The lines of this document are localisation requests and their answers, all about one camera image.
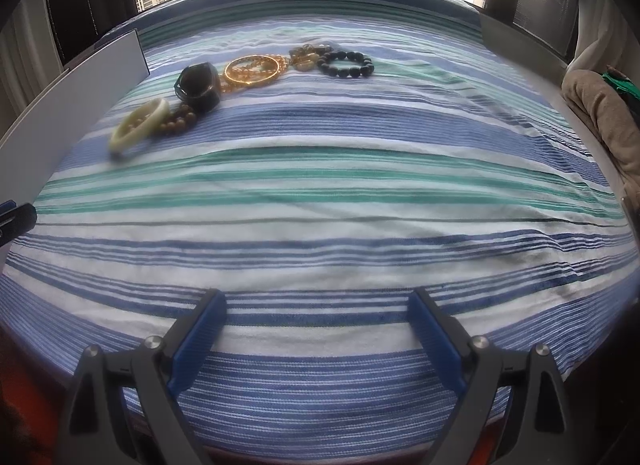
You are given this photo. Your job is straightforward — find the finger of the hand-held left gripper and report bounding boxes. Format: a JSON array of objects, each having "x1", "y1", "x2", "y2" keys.
[{"x1": 0, "y1": 199, "x2": 37, "y2": 249}]

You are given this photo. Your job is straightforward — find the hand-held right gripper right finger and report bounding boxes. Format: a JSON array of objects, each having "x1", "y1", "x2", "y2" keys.
[{"x1": 407, "y1": 287, "x2": 574, "y2": 465}]

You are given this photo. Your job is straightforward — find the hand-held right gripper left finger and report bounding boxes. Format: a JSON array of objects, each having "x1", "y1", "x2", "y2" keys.
[{"x1": 60, "y1": 288, "x2": 227, "y2": 465}]

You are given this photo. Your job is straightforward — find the cream jade bangle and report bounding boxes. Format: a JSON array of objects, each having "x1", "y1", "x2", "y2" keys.
[{"x1": 109, "y1": 97, "x2": 171, "y2": 159}]

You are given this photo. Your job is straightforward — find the grey storage box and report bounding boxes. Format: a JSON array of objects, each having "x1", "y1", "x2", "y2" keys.
[{"x1": 0, "y1": 29, "x2": 151, "y2": 208}]

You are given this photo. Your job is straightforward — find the brown bead bracelet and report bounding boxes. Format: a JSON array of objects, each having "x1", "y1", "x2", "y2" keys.
[{"x1": 159, "y1": 105, "x2": 199, "y2": 136}]

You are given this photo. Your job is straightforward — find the wide dark bangle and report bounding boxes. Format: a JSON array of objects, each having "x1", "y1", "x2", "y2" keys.
[{"x1": 174, "y1": 63, "x2": 224, "y2": 114}]

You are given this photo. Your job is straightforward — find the gold bangle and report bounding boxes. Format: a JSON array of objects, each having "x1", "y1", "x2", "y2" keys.
[{"x1": 223, "y1": 55, "x2": 279, "y2": 86}]

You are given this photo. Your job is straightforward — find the black bead bracelet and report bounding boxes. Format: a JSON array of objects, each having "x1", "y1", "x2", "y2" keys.
[{"x1": 315, "y1": 49, "x2": 375, "y2": 80}]

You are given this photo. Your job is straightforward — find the amber bead bracelet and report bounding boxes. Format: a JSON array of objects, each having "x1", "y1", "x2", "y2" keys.
[{"x1": 219, "y1": 55, "x2": 292, "y2": 94}]

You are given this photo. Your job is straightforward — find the brown crystal bracelet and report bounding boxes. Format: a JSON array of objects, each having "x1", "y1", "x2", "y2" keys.
[{"x1": 288, "y1": 44, "x2": 334, "y2": 72}]

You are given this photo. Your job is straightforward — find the orange cloth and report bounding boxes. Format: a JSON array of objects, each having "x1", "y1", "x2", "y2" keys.
[{"x1": 0, "y1": 335, "x2": 68, "y2": 465}]

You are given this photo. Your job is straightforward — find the blue green striped bedsheet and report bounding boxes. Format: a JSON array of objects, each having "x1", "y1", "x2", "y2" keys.
[{"x1": 0, "y1": 0, "x2": 629, "y2": 451}]

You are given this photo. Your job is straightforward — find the dark curtain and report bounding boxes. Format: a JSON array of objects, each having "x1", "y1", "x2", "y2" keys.
[{"x1": 44, "y1": 0, "x2": 139, "y2": 67}]

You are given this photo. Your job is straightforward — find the brown folded cloth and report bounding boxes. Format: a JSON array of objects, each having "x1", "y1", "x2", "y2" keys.
[{"x1": 560, "y1": 68, "x2": 640, "y2": 186}]

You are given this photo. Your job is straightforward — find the green cloth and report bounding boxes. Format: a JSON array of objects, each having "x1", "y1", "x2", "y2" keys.
[{"x1": 601, "y1": 66, "x2": 640, "y2": 96}]

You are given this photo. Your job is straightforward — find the white curtain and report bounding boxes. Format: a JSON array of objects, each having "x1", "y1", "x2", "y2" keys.
[{"x1": 569, "y1": 0, "x2": 624, "y2": 72}]

